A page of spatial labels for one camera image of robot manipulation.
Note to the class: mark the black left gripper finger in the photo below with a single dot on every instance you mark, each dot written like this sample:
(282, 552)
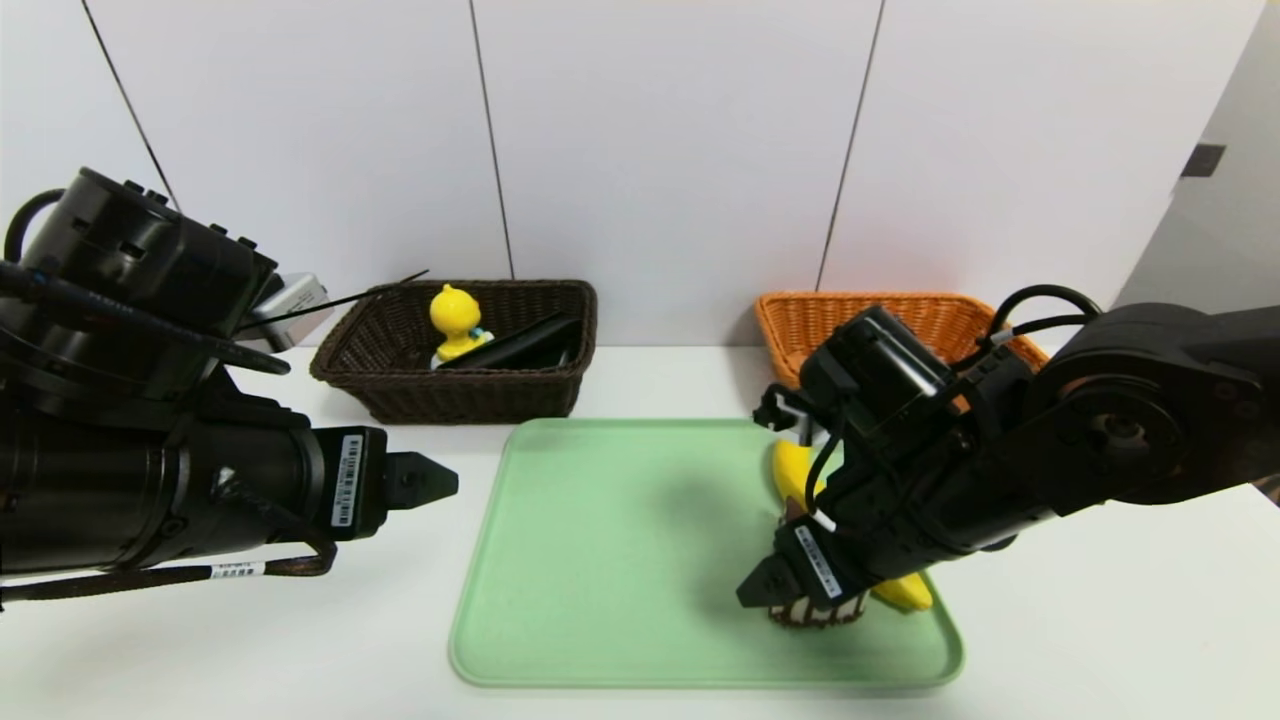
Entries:
(415, 495)
(415, 470)

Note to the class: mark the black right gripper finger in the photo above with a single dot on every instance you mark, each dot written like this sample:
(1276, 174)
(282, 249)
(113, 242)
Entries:
(772, 585)

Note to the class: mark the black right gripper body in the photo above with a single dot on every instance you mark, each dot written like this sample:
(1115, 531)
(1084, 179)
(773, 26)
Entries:
(818, 564)

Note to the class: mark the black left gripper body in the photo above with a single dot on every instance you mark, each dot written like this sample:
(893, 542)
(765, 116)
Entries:
(354, 482)

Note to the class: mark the chocolate blueberry cake slice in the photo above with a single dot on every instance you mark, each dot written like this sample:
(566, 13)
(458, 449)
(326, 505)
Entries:
(815, 612)

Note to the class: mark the black leather glasses case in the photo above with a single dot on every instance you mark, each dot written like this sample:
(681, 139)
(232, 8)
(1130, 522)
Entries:
(510, 350)

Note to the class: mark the yellow duck toy figure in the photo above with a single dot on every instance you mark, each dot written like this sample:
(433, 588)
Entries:
(455, 315)

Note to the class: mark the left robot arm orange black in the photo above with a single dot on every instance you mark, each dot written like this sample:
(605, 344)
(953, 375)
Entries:
(100, 480)

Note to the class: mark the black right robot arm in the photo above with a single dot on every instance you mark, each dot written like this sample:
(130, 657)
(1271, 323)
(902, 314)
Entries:
(1150, 420)

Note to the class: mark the dark brown wicker basket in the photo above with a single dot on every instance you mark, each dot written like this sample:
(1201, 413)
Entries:
(450, 400)

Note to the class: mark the orange wicker basket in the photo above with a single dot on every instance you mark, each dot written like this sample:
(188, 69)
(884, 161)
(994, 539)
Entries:
(790, 330)

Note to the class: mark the yellow banana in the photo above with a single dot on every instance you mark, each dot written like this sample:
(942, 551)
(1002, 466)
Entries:
(790, 475)

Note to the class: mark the green plastic tray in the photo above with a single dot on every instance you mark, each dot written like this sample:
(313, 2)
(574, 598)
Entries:
(600, 580)

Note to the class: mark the thin black zip tie tail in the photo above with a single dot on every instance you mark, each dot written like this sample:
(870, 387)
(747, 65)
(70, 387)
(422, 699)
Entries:
(340, 298)

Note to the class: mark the brown furniture piece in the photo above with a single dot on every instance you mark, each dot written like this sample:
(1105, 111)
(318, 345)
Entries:
(1272, 492)

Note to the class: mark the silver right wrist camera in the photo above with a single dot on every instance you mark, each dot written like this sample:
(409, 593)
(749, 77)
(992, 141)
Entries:
(815, 432)

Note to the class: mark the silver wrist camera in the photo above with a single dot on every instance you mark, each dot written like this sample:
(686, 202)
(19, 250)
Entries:
(295, 300)
(815, 432)

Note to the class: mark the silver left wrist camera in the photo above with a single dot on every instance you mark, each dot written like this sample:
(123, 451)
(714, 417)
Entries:
(295, 300)

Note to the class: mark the dark wall bracket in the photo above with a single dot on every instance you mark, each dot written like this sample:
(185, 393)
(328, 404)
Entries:
(1203, 160)

